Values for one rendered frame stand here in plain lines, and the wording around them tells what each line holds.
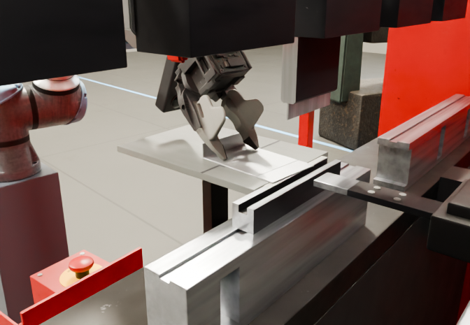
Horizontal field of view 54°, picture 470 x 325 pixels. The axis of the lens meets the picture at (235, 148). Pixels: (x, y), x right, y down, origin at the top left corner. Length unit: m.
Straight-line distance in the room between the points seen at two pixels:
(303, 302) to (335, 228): 0.13
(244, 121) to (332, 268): 0.24
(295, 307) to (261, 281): 0.06
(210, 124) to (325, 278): 0.25
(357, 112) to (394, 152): 2.89
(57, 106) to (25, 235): 0.34
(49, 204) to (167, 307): 0.89
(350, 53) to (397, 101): 2.35
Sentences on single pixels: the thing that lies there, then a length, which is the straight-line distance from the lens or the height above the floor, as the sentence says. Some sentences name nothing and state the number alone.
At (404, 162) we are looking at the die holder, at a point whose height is 0.93.
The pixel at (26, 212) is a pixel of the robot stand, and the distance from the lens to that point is 1.31.
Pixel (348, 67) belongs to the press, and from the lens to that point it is 3.79.
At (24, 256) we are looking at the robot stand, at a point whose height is 0.57.
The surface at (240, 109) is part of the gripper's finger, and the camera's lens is 0.68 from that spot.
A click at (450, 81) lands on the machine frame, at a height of 0.99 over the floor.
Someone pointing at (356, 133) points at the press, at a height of 0.16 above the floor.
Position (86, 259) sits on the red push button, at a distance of 0.81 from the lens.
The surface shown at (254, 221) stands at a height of 0.98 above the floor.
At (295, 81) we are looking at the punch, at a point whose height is 1.13.
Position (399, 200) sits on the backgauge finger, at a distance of 0.54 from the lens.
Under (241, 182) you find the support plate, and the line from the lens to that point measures 0.57.
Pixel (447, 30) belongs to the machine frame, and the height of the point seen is 1.13.
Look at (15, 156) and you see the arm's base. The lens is 1.28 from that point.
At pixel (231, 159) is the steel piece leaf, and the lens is 0.64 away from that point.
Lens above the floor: 1.22
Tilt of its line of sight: 19 degrees down
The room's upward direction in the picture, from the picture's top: straight up
